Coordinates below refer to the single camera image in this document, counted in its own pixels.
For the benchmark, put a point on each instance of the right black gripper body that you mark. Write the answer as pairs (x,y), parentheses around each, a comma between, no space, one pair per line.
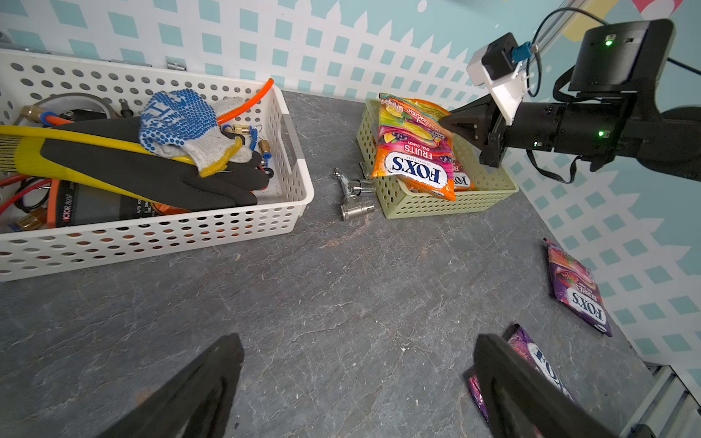
(589,130)

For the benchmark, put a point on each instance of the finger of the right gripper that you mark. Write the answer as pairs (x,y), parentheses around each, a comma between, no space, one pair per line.
(473,122)

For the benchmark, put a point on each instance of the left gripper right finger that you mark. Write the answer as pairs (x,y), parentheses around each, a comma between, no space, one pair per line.
(521,402)

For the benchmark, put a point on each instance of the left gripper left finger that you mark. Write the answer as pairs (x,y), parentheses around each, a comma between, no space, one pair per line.
(196,402)

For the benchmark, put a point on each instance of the orange white candy bag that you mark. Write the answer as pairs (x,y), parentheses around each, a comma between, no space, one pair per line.
(462,180)

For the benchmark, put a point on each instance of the orange Fox's fruits bag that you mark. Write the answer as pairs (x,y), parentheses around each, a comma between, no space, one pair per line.
(414,147)

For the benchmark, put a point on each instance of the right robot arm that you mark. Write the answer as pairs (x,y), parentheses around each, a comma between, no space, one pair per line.
(625,62)

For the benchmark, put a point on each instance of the green plastic basket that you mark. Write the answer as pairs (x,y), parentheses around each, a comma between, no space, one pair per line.
(400,200)

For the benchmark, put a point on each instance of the white plastic basket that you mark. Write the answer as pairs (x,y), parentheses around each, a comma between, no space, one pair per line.
(28,77)

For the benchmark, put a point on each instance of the metal fitting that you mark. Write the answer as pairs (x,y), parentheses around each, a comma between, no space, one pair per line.
(356,196)

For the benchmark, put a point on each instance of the orange tube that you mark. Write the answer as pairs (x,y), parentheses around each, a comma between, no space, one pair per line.
(247,105)

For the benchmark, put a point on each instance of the yellow black tool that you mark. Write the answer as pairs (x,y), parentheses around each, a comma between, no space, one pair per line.
(105,154)

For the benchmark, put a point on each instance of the blue white work glove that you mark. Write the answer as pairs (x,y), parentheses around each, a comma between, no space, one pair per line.
(182,124)

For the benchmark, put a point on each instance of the purple Fox's bag near wall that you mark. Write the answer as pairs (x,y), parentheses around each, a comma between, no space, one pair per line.
(574,286)

